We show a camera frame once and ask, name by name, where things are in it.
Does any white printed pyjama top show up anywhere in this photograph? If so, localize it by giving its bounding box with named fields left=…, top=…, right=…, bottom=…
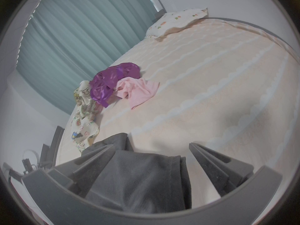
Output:
left=70, top=80, right=101, bottom=153

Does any pale pink garment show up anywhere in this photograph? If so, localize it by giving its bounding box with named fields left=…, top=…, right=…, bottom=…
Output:
left=115, top=77, right=160, bottom=110

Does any black T-shirt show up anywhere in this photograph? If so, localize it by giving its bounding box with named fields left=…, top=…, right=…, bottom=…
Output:
left=81, top=133, right=193, bottom=214

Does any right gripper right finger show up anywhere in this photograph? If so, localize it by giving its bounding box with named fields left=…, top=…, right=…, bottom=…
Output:
left=189, top=142, right=254, bottom=194

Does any black chest of drawers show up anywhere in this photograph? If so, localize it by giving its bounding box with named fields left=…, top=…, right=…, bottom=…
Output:
left=40, top=126, right=65, bottom=171

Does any white printed pillow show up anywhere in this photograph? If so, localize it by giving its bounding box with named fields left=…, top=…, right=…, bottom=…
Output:
left=145, top=8, right=208, bottom=42

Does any blue-green curtain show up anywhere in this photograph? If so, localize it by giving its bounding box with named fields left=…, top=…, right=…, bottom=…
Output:
left=30, top=0, right=163, bottom=84
left=16, top=14, right=94, bottom=115

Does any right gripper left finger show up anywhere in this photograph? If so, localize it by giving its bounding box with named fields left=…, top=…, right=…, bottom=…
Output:
left=49, top=144, right=115, bottom=197

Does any bed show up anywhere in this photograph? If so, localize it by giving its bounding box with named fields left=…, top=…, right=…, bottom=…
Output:
left=55, top=0, right=300, bottom=210

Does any grey bedside table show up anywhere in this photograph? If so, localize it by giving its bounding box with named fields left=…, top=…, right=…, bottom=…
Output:
left=152, top=8, right=165, bottom=24

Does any purple garment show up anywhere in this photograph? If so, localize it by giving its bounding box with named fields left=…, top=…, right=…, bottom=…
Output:
left=89, top=62, right=141, bottom=108

